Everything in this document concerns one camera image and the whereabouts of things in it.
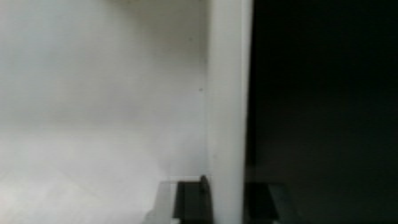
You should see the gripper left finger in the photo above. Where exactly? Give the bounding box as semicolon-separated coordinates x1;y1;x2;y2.
142;175;213;224

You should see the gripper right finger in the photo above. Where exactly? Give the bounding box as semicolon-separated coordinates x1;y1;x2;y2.
243;182;305;224

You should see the white square tabletop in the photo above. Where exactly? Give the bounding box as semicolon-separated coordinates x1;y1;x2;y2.
0;0;254;224

